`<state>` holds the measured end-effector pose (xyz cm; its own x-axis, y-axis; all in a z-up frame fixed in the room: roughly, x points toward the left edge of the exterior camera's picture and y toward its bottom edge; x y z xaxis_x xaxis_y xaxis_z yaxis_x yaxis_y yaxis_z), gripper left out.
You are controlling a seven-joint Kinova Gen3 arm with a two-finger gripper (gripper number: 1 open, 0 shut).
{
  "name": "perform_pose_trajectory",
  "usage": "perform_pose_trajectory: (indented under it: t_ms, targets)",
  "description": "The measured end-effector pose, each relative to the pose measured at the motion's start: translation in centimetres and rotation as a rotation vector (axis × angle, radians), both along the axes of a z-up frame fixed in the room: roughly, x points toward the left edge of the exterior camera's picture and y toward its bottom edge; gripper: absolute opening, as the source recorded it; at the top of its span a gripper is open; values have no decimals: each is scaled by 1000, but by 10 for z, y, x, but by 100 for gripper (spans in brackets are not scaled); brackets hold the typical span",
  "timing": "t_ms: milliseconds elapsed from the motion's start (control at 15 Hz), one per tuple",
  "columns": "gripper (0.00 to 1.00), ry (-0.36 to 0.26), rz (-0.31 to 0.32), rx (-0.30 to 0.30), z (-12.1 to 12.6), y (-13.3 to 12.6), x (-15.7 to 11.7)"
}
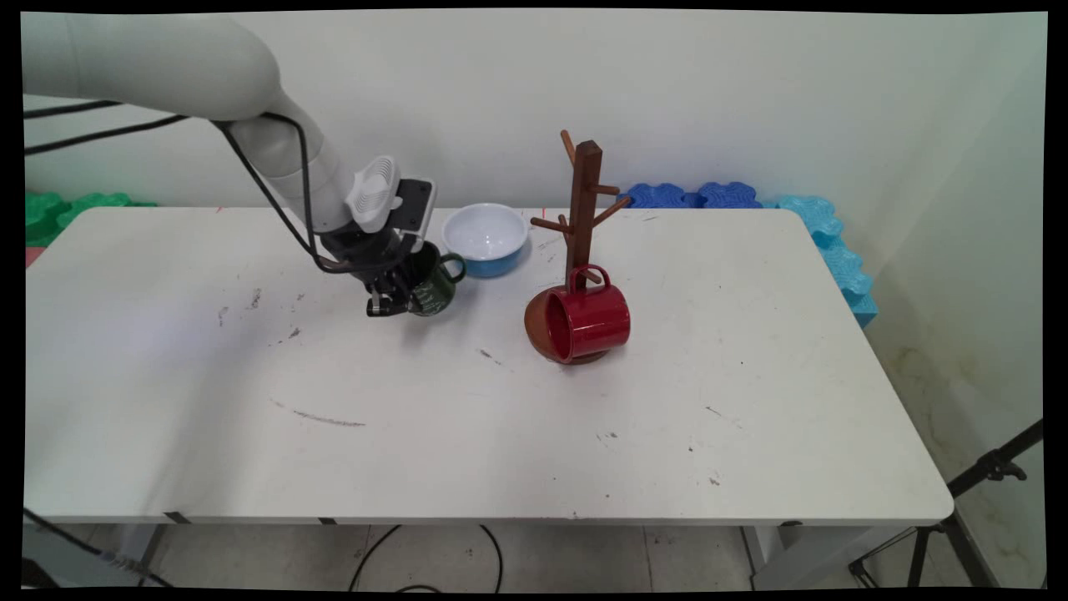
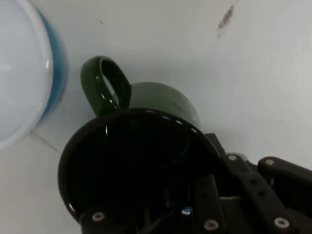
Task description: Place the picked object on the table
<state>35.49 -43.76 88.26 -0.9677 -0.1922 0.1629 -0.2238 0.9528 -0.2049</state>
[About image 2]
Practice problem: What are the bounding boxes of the blue bowl with white inside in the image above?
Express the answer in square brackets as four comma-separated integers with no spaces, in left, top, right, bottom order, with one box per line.
[0,0,69,150]

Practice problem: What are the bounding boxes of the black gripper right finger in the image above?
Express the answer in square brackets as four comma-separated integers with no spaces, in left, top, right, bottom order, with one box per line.
[195,133,312,234]

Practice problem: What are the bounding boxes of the green mug with white print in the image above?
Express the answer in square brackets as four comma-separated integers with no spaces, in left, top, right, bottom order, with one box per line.
[58,55,230,221]

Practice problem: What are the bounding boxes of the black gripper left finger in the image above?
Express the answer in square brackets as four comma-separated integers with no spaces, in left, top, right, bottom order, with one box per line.
[79,174,195,234]

